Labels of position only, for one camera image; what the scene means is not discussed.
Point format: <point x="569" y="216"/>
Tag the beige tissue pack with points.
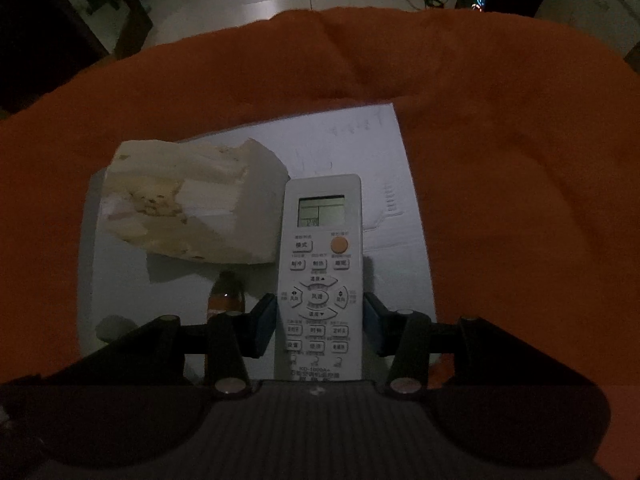
<point x="190" y="200"/>

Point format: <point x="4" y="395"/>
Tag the small brown bottle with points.
<point x="227" y="297"/>

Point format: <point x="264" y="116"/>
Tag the dark wooden cabinet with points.
<point x="45" y="35"/>

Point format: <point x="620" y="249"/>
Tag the white cabinet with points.
<point x="585" y="0"/>

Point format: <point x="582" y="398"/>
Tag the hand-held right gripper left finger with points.
<point x="265" y="317"/>

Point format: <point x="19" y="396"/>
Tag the white remote control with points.
<point x="320" y="260"/>

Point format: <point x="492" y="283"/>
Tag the white paper sheet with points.
<point x="350" y="150"/>

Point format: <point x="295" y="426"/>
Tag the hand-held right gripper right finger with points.
<point x="372" y="325"/>

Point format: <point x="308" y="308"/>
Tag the orange blanket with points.
<point x="500" y="160"/>

